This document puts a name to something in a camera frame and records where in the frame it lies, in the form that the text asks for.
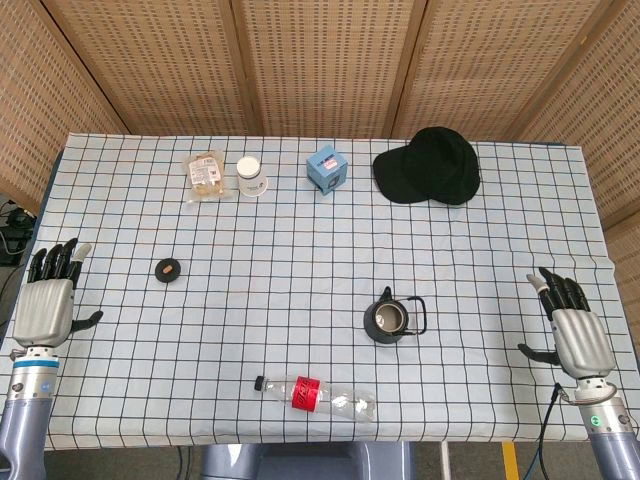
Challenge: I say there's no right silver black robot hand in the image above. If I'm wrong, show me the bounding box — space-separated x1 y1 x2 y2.
517 266 617 381

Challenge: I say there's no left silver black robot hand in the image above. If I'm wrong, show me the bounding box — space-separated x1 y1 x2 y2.
10 237 105 349

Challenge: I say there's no black teapot lid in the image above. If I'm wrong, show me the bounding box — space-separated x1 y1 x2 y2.
154 257 182 284

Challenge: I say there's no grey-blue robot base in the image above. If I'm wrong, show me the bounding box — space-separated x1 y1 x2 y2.
199 442 414 480

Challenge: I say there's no black kettle pot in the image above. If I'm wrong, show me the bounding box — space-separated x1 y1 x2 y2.
363 285 429 347

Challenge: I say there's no packaged bread snack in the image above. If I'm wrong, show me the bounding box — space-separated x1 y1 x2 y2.
185 151 236 204

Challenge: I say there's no black baseball cap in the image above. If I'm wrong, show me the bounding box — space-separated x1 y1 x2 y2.
372 126 482 207

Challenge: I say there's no blue checkered tablecloth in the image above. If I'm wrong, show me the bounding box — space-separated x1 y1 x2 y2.
0 132 624 451

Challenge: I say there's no white paper cup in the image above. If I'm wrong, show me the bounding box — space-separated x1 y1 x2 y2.
235 156 270 198

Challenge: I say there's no clear plastic bottle red label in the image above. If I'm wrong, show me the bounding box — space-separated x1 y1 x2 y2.
253 374 378 424

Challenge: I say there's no small blue cardboard box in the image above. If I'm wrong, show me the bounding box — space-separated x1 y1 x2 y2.
305 143 350 197

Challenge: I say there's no woven wooden folding screen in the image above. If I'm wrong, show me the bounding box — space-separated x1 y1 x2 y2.
0 0 640 301

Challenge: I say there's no floor cables and equipment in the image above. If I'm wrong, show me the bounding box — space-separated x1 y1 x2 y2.
0 199 36 266

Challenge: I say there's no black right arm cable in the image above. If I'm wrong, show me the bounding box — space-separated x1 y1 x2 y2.
537 382 564 480

